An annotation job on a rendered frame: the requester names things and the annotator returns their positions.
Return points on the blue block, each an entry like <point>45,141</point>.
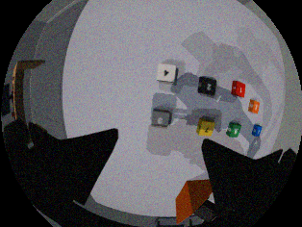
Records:
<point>256,130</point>

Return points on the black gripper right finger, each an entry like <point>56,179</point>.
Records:
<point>232,175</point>

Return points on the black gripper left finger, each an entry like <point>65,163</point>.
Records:
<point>78,160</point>

